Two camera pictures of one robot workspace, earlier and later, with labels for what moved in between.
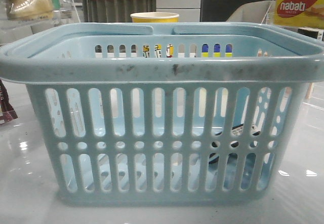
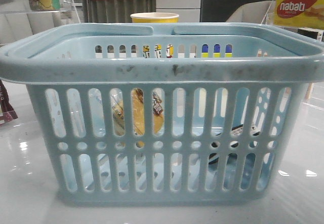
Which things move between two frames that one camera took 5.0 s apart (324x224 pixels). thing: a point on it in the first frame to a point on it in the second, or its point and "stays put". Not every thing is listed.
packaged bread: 34,2 to 138,113
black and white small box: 315,33 stays put
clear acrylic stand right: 270,17 stays put
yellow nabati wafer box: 299,6 stays put
